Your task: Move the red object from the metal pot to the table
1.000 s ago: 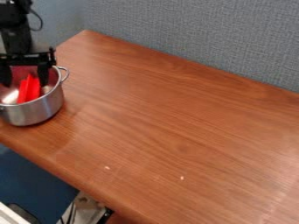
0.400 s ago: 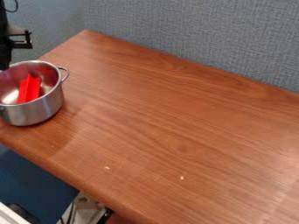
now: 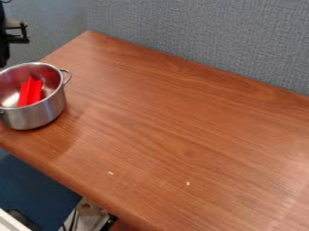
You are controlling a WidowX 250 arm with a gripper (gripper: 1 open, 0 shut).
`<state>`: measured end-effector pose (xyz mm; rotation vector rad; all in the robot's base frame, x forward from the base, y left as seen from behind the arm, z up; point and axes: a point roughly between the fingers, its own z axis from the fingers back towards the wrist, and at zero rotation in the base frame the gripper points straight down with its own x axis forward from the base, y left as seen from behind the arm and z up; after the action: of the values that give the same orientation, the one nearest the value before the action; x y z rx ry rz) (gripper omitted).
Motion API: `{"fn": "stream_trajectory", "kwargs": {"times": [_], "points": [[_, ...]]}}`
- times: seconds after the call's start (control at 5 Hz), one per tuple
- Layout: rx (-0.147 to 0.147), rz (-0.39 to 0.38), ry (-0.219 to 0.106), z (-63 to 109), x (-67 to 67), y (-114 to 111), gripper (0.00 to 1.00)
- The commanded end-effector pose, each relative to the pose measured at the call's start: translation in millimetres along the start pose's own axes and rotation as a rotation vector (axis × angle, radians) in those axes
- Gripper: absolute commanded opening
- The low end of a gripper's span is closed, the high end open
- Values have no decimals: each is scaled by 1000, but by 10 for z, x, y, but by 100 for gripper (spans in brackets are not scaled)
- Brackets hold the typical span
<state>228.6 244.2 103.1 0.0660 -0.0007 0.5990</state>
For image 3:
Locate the red rectangular block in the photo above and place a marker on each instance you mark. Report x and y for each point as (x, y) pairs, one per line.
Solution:
(31, 92)

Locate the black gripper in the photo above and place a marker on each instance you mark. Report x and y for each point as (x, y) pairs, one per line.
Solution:
(12, 33)

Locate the stainless steel pot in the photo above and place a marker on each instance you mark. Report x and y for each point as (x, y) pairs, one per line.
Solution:
(42, 112)

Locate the metal table leg frame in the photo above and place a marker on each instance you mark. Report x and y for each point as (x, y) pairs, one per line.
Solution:
(87, 217)

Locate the white object at corner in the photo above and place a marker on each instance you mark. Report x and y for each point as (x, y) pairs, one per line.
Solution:
(8, 223)

